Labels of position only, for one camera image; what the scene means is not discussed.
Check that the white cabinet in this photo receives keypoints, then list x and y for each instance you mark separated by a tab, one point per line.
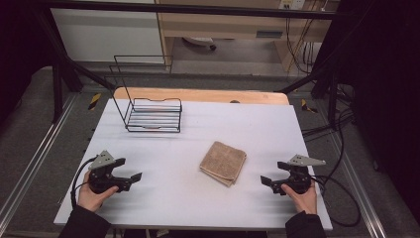
105	34

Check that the white wall outlet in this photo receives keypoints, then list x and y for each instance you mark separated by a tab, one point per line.
292	4

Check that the person's right hand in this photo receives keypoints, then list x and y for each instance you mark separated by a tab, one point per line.
305	202

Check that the black diagonal frame strut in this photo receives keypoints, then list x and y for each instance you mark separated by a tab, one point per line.
71	62
307	81

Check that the black metal frame bar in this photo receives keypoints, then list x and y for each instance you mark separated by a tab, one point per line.
185	8

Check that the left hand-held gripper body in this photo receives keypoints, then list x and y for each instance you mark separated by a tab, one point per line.
100	161

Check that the beige towel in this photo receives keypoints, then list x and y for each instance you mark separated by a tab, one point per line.
224	162

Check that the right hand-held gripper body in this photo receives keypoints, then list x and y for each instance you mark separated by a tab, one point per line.
301	177

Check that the white foam board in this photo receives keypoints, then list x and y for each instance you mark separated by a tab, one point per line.
185	198

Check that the person's left hand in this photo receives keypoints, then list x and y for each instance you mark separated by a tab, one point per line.
89	200

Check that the yellow black hazard tape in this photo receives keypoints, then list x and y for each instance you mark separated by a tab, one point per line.
307	106
94	101

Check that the white chair base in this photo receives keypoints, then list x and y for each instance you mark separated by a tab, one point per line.
199	41

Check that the aluminium floor rail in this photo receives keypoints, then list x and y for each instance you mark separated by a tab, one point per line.
39	155
360	188

